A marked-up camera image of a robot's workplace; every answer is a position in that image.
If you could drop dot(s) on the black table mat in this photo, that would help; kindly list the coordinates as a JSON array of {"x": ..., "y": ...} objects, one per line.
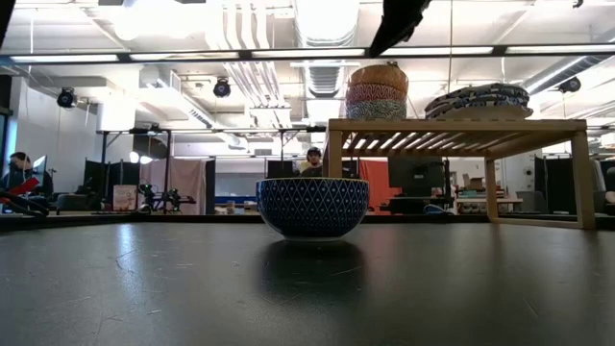
[{"x": 144, "y": 288}]

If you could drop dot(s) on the black partition panel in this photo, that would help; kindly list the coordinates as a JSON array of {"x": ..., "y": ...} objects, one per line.
[{"x": 557, "y": 182}]

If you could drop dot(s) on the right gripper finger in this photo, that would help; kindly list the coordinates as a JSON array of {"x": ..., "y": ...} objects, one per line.
[{"x": 391, "y": 38}]

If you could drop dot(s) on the slanted red bar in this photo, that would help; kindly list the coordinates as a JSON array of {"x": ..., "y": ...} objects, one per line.
[{"x": 21, "y": 186}]

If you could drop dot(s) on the silver ceiling duct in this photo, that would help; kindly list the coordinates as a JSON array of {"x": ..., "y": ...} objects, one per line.
[{"x": 552, "y": 72}]

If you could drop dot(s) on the wooden slatted shelf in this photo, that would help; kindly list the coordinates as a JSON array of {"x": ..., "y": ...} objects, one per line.
[{"x": 456, "y": 126}]

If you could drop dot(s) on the cluttered background desk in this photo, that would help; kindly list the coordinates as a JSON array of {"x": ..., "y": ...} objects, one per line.
[{"x": 485, "y": 201}]

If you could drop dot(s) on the black ceiling spotlight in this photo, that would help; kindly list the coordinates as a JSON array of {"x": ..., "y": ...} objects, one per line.
[
  {"x": 570, "y": 85},
  {"x": 221, "y": 87},
  {"x": 66, "y": 97}
]

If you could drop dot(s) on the pink curtain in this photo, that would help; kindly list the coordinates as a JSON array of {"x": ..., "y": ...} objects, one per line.
[{"x": 185, "y": 175}]

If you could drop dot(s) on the grey box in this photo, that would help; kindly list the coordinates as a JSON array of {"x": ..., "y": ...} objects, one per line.
[{"x": 72, "y": 203}]

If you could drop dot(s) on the orange curtain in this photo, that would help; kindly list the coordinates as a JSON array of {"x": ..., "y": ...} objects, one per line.
[{"x": 379, "y": 180}]

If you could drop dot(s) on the background computer monitor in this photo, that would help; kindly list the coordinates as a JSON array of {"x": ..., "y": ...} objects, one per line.
[{"x": 42, "y": 165}]

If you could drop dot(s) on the black curtain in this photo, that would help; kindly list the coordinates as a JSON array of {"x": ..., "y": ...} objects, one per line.
[{"x": 96, "y": 178}]

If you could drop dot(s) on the distant robot arms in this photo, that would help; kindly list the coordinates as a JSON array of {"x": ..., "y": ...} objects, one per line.
[{"x": 168, "y": 198}]

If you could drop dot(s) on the person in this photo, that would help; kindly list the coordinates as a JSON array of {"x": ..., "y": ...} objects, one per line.
[
  {"x": 313, "y": 161},
  {"x": 19, "y": 168}
]

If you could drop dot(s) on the black metal frame station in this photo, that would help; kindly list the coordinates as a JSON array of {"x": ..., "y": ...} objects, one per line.
[{"x": 167, "y": 168}]

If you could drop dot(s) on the cardboard box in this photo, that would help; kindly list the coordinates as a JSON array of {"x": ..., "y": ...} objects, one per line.
[{"x": 475, "y": 182}]

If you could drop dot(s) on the orange white quatrefoil-pattern bowl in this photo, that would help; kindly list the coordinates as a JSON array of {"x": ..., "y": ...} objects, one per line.
[{"x": 379, "y": 74}]

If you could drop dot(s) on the large black monitor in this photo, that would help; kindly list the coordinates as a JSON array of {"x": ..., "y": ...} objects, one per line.
[{"x": 418, "y": 175}]

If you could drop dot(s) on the overhead frame beam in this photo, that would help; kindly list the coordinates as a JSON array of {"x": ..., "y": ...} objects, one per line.
[{"x": 307, "y": 53}]

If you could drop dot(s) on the white red sign box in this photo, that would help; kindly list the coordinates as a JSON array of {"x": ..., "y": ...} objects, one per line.
[{"x": 125, "y": 197}]

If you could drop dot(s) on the blue diamond-pattern bowl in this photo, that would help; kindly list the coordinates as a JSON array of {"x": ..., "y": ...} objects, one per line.
[{"x": 312, "y": 206}]

